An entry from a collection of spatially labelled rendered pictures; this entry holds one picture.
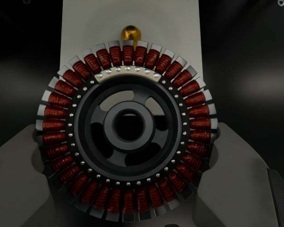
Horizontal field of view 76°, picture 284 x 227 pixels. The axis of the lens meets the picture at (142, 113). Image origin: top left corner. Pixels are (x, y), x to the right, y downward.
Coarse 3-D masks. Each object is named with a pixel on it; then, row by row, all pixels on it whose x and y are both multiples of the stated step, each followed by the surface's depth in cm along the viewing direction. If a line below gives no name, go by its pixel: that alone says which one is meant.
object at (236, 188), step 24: (216, 144) 10; (240, 144) 10; (216, 168) 8; (240, 168) 8; (264, 168) 8; (216, 192) 7; (240, 192) 7; (264, 192) 7; (192, 216) 8; (216, 216) 6; (240, 216) 6; (264, 216) 6
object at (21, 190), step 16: (32, 128) 11; (16, 144) 10; (32, 144) 10; (0, 160) 8; (16, 160) 8; (32, 160) 9; (0, 176) 8; (16, 176) 8; (32, 176) 8; (0, 192) 7; (16, 192) 7; (32, 192) 7; (48, 192) 7; (0, 208) 6; (16, 208) 6; (32, 208) 6; (48, 208) 7; (0, 224) 6; (16, 224) 6; (32, 224) 6; (48, 224) 7
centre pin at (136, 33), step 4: (124, 28) 17; (128, 28) 17; (132, 28) 17; (136, 28) 17; (124, 32) 17; (128, 32) 17; (132, 32) 17; (136, 32) 17; (140, 32) 17; (124, 36) 17; (128, 36) 17; (132, 36) 17; (136, 36) 17; (140, 36) 17; (136, 40) 17; (140, 40) 18; (136, 44) 18
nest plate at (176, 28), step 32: (64, 0) 20; (96, 0) 20; (128, 0) 20; (160, 0) 20; (192, 0) 20; (64, 32) 19; (96, 32) 19; (160, 32) 20; (192, 32) 20; (64, 64) 19; (192, 64) 19; (128, 96) 19
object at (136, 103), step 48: (96, 48) 12; (144, 48) 12; (48, 96) 11; (96, 96) 13; (144, 96) 13; (192, 96) 11; (48, 144) 11; (144, 144) 12; (192, 144) 11; (96, 192) 11; (144, 192) 10; (192, 192) 11
